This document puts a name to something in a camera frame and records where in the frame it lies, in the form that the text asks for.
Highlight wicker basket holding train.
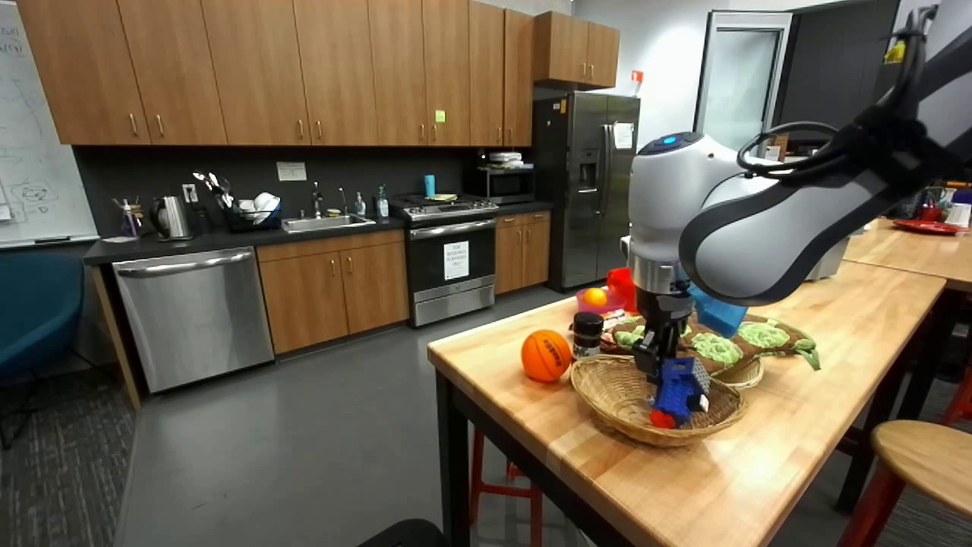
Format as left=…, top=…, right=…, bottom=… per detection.
left=568, top=354, right=743, bottom=448

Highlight stainless steel dishwasher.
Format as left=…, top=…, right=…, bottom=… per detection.
left=112, top=246, right=273, bottom=392

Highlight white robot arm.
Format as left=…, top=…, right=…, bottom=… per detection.
left=628, top=0, right=972, bottom=418

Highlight white wicker basket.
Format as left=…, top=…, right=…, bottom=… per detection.
left=706, top=352, right=765, bottom=392

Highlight black capped spice jar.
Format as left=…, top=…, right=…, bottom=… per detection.
left=571, top=313, right=604, bottom=354

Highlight teal lounge chair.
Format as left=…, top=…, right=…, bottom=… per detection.
left=0, top=246, right=88, bottom=448

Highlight stainless steel stove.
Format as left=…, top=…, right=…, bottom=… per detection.
left=404, top=200, right=499, bottom=325

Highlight red plastic container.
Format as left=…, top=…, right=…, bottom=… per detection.
left=608, top=267, right=637, bottom=313

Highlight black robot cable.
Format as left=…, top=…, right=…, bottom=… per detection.
left=734, top=10, right=972, bottom=186

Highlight whiteboard with posters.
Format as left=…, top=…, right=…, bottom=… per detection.
left=0, top=0, right=97, bottom=249

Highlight small peach fruit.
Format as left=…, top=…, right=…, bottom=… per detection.
left=577, top=285, right=610, bottom=313

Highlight blue lego train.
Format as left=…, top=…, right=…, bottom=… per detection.
left=651, top=358, right=694, bottom=428

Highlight green artichoke oven mitt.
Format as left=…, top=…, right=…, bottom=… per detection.
left=599, top=315, right=819, bottom=372

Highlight upper wooden cabinets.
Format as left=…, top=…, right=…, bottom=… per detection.
left=14, top=0, right=621, bottom=144

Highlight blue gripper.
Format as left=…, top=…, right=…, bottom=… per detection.
left=632, top=291, right=712, bottom=412

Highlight orange ball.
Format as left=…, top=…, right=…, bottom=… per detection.
left=520, top=329, right=573, bottom=384

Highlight stainless steel microwave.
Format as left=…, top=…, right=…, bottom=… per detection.
left=475, top=163, right=536, bottom=200

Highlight round wooden stool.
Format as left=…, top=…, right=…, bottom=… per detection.
left=837, top=418, right=972, bottom=547

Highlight stainless steel refrigerator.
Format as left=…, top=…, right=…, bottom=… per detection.
left=531, top=90, right=641, bottom=287

